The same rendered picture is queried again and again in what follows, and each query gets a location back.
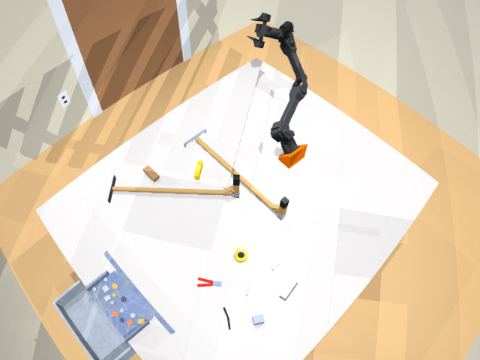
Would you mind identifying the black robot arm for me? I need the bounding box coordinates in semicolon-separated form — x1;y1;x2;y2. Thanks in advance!
255;21;308;154

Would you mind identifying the yellow ring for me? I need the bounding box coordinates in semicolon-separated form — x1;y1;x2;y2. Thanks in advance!
235;250;248;263

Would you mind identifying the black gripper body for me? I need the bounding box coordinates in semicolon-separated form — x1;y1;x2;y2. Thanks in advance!
254;13;274;48

